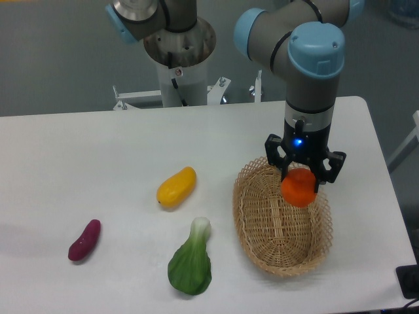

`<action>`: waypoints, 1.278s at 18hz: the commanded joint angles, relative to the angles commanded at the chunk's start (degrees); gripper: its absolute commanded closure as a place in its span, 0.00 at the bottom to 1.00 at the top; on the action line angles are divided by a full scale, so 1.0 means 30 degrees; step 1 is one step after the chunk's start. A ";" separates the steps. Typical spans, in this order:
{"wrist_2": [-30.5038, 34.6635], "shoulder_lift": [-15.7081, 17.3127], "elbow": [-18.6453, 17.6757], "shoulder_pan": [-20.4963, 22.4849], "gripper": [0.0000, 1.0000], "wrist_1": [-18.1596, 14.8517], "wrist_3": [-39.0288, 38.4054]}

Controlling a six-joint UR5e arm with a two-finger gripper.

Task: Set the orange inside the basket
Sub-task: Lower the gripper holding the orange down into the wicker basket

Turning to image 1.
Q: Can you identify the green bok choy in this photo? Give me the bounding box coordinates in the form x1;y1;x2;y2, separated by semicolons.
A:
168;217;212;296

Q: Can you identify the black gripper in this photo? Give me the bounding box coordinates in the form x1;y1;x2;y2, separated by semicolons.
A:
264;105;347;194

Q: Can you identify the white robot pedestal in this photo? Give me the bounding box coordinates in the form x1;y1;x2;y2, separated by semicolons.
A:
112;18;264;111

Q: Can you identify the yellow mango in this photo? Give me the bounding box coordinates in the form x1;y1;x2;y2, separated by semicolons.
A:
156;166;197;209

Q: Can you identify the woven wicker basket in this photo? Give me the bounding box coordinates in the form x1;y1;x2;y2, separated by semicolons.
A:
232;157;333;277

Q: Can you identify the purple sweet potato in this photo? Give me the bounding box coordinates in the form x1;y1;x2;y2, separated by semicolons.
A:
67;219;101;262

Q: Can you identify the black device at edge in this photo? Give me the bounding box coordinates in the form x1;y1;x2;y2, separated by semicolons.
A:
395;265;418;300

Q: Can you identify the white frame at right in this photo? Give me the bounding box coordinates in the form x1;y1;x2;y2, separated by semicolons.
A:
386;111;418;173

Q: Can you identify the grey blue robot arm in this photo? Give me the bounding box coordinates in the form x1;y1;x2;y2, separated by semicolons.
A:
105;1;364;191

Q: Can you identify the orange fruit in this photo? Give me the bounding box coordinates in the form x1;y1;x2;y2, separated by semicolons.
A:
281;168;316;208

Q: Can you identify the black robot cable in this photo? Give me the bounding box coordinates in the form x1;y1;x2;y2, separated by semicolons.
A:
166;51;189;107

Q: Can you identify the blue object top right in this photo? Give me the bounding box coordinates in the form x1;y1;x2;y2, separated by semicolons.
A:
388;0;418;29

